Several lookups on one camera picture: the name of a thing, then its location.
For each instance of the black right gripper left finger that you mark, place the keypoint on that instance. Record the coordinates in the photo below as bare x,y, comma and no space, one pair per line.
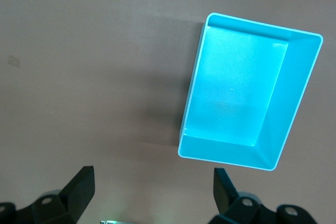
73,195

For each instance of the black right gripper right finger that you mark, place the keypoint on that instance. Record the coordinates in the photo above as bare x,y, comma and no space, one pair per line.
225,195

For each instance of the blue plastic box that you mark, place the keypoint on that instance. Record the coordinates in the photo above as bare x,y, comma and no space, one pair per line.
236,90

